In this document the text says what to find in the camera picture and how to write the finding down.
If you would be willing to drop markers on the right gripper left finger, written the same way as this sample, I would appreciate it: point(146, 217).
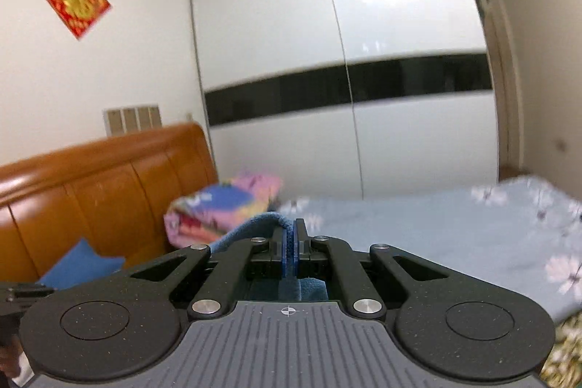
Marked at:
point(232, 274)

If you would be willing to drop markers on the wooden headboard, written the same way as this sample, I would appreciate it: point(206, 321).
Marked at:
point(113, 193)

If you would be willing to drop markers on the teal floral bed sheet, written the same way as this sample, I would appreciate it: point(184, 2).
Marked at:
point(563, 367)

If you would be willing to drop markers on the white sliding wardrobe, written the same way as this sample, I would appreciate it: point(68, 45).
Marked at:
point(348, 98)

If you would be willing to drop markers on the light blue t-shirt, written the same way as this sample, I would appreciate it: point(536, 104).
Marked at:
point(282, 284)

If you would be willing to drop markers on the wall switch panel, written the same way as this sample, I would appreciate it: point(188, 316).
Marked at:
point(131, 119)

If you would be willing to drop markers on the red fu wall decoration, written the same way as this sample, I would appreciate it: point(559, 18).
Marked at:
point(79, 15)

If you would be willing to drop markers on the folded pink cartoon blanket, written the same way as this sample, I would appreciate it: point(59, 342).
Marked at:
point(206, 215)

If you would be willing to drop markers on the grey floral quilt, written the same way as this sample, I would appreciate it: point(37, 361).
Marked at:
point(523, 234)

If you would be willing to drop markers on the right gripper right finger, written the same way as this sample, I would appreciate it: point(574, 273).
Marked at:
point(333, 261)

